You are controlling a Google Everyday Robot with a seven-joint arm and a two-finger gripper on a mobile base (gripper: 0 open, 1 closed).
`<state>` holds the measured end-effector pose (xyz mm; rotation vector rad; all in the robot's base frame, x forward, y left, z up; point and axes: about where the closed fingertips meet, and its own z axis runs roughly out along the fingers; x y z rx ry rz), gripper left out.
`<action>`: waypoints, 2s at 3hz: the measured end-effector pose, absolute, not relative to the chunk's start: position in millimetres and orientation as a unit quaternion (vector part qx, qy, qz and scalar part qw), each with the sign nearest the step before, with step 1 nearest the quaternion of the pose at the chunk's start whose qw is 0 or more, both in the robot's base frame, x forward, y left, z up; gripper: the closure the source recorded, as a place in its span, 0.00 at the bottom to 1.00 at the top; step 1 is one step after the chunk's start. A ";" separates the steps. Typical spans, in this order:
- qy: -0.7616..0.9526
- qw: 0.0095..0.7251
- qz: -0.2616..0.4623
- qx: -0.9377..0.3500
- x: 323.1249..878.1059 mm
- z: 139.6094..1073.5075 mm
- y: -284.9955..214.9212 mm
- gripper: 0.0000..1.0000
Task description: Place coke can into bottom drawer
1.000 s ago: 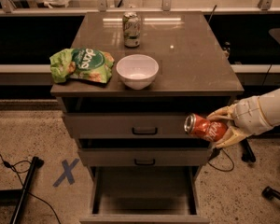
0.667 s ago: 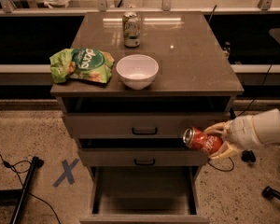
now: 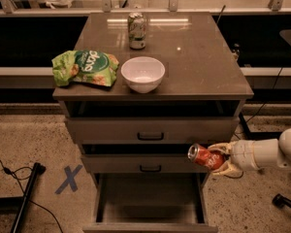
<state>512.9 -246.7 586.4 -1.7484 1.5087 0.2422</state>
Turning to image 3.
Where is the white bowl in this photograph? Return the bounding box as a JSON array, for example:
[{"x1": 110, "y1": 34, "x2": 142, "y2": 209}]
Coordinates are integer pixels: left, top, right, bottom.
[{"x1": 120, "y1": 56, "x2": 166, "y2": 93}]

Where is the open bottom drawer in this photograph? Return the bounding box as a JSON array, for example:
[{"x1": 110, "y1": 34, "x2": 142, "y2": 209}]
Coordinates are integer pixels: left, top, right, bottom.
[{"x1": 83, "y1": 173, "x2": 218, "y2": 233}]

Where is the black stand leg right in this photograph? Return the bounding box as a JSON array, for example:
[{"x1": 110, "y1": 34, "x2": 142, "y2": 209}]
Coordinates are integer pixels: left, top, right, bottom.
[{"x1": 239, "y1": 113, "x2": 252, "y2": 140}]

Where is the black stand leg left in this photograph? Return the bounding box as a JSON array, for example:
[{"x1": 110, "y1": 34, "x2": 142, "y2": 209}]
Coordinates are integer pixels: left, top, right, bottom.
[{"x1": 10, "y1": 162, "x2": 46, "y2": 233}]

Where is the blue tape cross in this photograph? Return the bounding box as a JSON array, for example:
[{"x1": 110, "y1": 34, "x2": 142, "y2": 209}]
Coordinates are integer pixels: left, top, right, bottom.
[{"x1": 55, "y1": 164, "x2": 82, "y2": 194}]

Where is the black cable right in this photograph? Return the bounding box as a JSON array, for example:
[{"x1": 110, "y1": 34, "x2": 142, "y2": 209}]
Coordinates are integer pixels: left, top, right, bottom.
[{"x1": 223, "y1": 66, "x2": 284, "y2": 180}]

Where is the black cable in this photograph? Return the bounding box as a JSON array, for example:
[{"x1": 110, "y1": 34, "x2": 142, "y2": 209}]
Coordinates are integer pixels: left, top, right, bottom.
[
  {"x1": 223, "y1": 66, "x2": 284, "y2": 180},
  {"x1": 0, "y1": 149, "x2": 64, "y2": 233}
]

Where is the top drawer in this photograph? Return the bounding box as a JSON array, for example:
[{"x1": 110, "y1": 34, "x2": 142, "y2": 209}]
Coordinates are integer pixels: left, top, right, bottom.
[{"x1": 65, "y1": 116, "x2": 239, "y2": 145}]

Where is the grey drawer cabinet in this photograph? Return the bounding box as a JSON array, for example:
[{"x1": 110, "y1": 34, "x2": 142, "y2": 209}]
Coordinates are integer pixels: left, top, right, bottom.
[{"x1": 51, "y1": 11, "x2": 254, "y2": 233}]

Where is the black cable left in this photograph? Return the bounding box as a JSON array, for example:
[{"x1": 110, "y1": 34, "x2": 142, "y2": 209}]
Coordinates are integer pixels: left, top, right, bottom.
[{"x1": 0, "y1": 149, "x2": 64, "y2": 233}]

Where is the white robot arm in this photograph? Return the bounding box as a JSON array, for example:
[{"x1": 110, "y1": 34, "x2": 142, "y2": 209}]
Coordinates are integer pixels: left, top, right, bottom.
[{"x1": 208, "y1": 128, "x2": 291, "y2": 175}]

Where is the middle drawer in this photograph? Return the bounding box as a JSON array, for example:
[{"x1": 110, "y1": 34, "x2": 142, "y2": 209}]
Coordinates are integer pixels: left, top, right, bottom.
[{"x1": 81, "y1": 154, "x2": 209, "y2": 174}]

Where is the black caster leg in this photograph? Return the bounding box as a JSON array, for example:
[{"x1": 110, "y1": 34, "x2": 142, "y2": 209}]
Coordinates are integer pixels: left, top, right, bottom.
[{"x1": 272, "y1": 194, "x2": 291, "y2": 209}]

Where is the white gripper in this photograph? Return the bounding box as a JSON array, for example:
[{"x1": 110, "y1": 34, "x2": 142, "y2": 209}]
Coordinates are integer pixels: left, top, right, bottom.
[{"x1": 208, "y1": 140, "x2": 259, "y2": 177}]

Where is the green white soda can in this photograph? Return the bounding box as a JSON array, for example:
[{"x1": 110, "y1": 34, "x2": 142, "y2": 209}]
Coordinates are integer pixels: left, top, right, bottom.
[{"x1": 128, "y1": 12, "x2": 146, "y2": 50}]

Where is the green chip bag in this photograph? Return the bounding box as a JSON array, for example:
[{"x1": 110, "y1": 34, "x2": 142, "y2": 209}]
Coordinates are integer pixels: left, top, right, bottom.
[{"x1": 51, "y1": 50, "x2": 119, "y2": 87}]

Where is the red coke can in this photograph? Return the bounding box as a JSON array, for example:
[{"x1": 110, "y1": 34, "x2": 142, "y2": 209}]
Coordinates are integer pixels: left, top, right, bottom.
[{"x1": 187, "y1": 144, "x2": 225, "y2": 171}]

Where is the black stand leg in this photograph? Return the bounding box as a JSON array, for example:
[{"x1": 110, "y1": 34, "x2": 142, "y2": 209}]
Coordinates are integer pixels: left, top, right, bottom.
[
  {"x1": 10, "y1": 162, "x2": 46, "y2": 233},
  {"x1": 239, "y1": 113, "x2": 252, "y2": 140}
]

